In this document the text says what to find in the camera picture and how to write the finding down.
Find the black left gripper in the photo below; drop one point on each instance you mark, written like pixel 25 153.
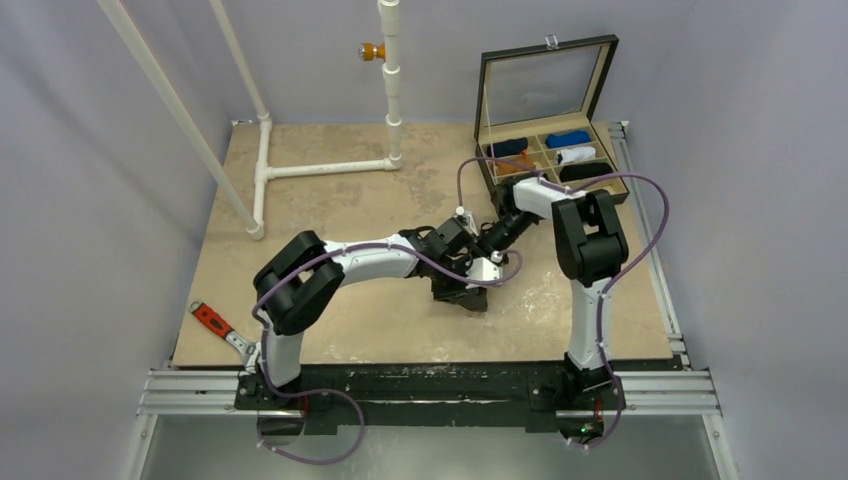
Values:
pixel 453 294

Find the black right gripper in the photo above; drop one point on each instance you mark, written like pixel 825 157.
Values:
pixel 477 244

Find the beige compartment organizer box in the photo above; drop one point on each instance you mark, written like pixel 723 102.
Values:
pixel 533 91

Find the dark grey boxer underwear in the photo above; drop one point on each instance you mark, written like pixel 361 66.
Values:
pixel 474 301

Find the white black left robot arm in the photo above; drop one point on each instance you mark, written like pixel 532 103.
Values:
pixel 296 286

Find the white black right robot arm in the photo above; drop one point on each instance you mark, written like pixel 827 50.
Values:
pixel 591 249

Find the brown rolled underwear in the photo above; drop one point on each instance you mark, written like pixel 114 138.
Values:
pixel 514 164

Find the navy rolled underwear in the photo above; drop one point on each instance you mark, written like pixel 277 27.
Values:
pixel 508 148

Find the black rolled underwear right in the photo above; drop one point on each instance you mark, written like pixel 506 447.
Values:
pixel 583 171

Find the white rolled underwear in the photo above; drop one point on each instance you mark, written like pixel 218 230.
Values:
pixel 575 154

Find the blue rolled underwear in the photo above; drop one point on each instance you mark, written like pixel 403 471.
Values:
pixel 563 140

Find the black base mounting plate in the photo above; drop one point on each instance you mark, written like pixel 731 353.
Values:
pixel 525 394

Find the orange knob on pipe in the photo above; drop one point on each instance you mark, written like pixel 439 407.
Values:
pixel 369 52

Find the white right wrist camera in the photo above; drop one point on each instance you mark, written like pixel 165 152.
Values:
pixel 466 220

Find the red handled clamp tool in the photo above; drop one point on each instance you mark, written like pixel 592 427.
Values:
pixel 216 324

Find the white pvc pipe frame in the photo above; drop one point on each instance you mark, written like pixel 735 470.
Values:
pixel 252 217

